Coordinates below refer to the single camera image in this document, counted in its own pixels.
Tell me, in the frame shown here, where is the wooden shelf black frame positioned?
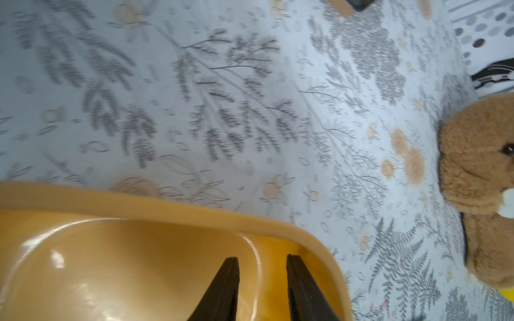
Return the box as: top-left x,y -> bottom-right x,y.
329,0 -> 374,17

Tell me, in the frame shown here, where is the brown plush dog toy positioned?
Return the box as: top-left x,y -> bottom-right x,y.
439,93 -> 513,289

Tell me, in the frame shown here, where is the yellow plastic storage box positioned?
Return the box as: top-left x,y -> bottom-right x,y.
1,183 -> 353,320

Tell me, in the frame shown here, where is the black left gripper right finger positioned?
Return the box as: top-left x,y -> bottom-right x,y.
286,254 -> 340,321

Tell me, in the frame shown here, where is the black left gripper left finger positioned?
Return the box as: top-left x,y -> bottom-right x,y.
187,257 -> 240,321

